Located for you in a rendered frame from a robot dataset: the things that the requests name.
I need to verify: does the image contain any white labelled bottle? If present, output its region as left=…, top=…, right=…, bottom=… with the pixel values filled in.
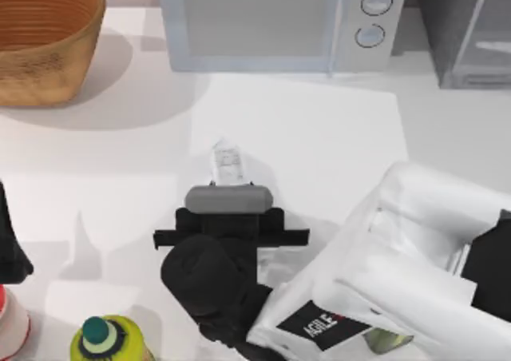
left=210, top=136, right=248, bottom=187

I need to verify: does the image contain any pale microwave oven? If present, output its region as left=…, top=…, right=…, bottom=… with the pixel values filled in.
left=158, top=0, right=410, bottom=75

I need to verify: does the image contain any yellow-green bottle with green cap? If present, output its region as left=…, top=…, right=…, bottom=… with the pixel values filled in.
left=69, top=314, right=155, bottom=361

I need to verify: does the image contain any round microwave knob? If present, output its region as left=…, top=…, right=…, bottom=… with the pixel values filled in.
left=354, top=22, right=387, bottom=50
left=360, top=0, right=394, bottom=16

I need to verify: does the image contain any brown woven basket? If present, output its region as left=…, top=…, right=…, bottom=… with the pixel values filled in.
left=0, top=0, right=108, bottom=108

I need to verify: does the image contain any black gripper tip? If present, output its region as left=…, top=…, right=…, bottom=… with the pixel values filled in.
left=0, top=180, right=35, bottom=286

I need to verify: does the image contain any white bottle with red cap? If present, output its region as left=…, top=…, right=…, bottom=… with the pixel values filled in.
left=0, top=284, right=33, bottom=361

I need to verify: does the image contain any grey cabinet with dark inside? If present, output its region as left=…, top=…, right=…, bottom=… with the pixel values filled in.
left=412, top=0, right=511, bottom=90

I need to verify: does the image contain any pale microwave door handle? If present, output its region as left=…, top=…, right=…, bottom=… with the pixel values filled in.
left=327, top=0, right=345, bottom=79

